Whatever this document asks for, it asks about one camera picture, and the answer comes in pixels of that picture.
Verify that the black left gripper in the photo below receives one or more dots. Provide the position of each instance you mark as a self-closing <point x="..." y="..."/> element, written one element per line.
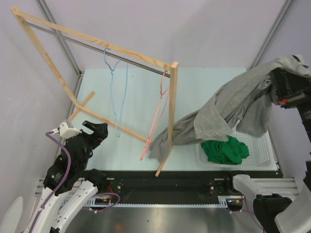
<point x="100" y="132"/>

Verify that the blue wire hanger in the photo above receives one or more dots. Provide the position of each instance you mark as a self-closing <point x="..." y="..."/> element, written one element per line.
<point x="117" y="92"/>

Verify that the wooden clothes rack frame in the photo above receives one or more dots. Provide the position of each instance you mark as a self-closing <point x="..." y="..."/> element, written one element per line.
<point x="169" y="71"/>

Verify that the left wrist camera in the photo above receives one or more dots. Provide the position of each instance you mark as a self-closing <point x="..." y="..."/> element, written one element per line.
<point x="66" y="129"/>

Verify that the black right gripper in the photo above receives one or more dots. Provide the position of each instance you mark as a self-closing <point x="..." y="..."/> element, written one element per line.
<point x="288" y="86"/>

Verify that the grey adidas t shirt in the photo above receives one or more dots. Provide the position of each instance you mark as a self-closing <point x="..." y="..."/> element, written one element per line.
<point x="243" y="103"/>

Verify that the pink wire hanger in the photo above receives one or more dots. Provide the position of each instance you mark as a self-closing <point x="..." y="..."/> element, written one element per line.
<point x="158" y="116"/>

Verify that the green t shirt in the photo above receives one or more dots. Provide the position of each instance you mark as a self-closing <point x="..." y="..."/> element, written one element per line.
<point x="230" y="152"/>

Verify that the white perforated plastic basket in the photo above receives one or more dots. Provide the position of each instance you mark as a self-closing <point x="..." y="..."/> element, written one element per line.
<point x="261" y="156"/>

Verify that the steel hanging rod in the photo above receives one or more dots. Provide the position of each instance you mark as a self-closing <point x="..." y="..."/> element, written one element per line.
<point x="59" y="35"/>

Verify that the white slotted cable duct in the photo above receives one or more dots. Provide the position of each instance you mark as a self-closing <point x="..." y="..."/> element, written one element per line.
<point x="219" y="202"/>

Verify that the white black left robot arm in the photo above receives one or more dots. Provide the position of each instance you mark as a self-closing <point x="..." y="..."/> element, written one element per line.
<point x="68" y="185"/>

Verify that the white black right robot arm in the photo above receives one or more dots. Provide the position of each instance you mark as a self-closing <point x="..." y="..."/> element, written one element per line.
<point x="276" y="204"/>

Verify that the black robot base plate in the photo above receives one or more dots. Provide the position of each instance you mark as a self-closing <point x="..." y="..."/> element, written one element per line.
<point x="177" y="186"/>

